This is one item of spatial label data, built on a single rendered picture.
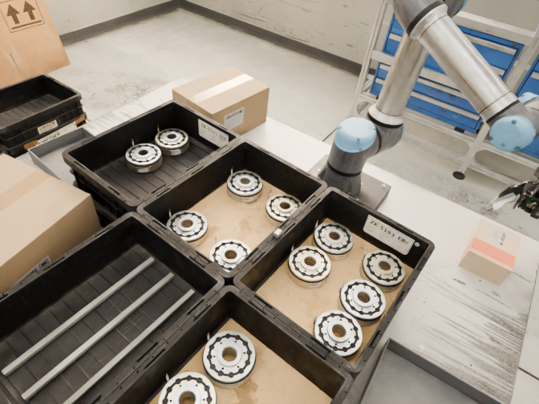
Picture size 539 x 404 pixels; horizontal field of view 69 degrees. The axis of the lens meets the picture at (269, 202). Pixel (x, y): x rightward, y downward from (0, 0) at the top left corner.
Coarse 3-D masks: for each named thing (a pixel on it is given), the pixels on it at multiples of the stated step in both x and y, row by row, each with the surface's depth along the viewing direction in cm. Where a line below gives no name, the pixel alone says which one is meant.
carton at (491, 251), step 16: (480, 224) 120; (480, 240) 115; (496, 240) 116; (512, 240) 116; (464, 256) 114; (480, 256) 111; (496, 256) 112; (512, 256) 112; (480, 272) 114; (496, 272) 111
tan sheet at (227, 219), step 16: (224, 192) 112; (272, 192) 114; (192, 208) 106; (208, 208) 107; (224, 208) 107; (240, 208) 108; (256, 208) 108; (208, 224) 103; (224, 224) 103; (240, 224) 104; (256, 224) 104; (208, 240) 99; (240, 240) 100; (256, 240) 100; (208, 256) 96
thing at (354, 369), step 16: (336, 192) 101; (368, 208) 98; (400, 224) 95; (272, 240) 88; (256, 256) 84; (240, 272) 81; (416, 272) 85; (240, 288) 78; (400, 304) 79; (288, 320) 74; (384, 320) 76; (304, 336) 72; (368, 352) 71; (352, 368) 69
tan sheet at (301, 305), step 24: (360, 240) 104; (336, 264) 97; (360, 264) 98; (264, 288) 91; (288, 288) 91; (336, 288) 92; (288, 312) 87; (312, 312) 87; (384, 312) 89; (336, 336) 84
